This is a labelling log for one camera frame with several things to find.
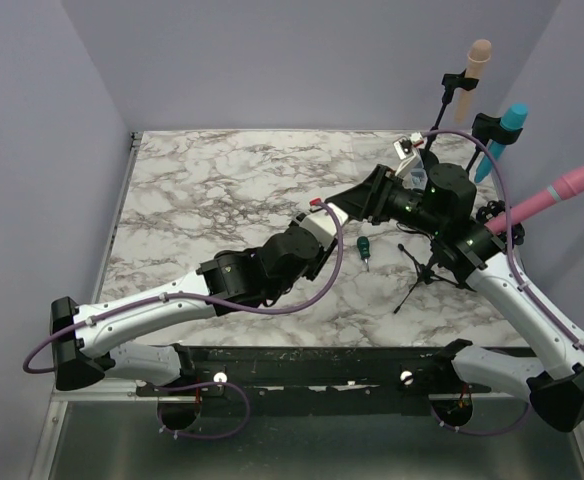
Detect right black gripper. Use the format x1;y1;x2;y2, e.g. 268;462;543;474
327;163;446;236

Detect black tripod shock mount stand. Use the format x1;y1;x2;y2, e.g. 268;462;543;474
393;243;471;314

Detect pink microphone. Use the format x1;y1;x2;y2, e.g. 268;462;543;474
510;166;584;224

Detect black round-base shock mount stand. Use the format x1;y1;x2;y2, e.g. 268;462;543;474
475;200;525;247

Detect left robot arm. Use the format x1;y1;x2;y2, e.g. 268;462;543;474
50;212;343;395

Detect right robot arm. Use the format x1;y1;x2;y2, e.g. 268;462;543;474
328;163;584;432

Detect black stand holding teal microphone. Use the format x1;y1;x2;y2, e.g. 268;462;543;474
464;113;523;176

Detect black stand holding beige microphone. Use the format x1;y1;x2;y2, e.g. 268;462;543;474
420;70;479;172

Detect teal microphone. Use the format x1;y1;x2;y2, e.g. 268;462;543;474
474;102;530;184

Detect beige microphone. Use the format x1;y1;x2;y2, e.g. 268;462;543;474
454;39;492;125

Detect clear plastic screw box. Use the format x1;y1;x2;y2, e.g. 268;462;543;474
404;153;428;191

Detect green handled screwdriver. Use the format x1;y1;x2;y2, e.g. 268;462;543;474
356;236;371;271

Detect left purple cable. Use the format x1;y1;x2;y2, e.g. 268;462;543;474
21;199;346;375

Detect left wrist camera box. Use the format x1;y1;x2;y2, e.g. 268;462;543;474
291;199;349;249

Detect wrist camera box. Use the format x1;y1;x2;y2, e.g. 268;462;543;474
291;199;349;249
393;132;424;178

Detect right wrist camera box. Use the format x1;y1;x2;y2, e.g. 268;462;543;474
393;132;424;178

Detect black front mounting rail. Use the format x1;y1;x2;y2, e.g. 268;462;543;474
114;344;538;419

